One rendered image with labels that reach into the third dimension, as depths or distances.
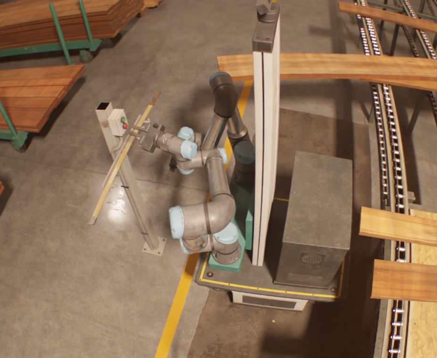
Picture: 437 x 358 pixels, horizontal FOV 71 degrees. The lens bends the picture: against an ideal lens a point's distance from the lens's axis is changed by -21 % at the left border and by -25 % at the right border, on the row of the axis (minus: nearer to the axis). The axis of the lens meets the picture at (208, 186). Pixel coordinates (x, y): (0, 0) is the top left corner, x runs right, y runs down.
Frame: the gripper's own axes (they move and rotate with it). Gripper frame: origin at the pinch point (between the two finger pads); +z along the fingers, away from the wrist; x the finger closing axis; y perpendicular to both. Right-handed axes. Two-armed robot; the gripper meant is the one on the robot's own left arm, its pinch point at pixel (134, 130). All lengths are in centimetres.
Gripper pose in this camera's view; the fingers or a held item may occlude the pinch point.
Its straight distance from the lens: 176.6
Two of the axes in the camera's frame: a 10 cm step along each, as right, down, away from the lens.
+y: -2.4, -2.2, -9.5
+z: -8.8, -3.5, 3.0
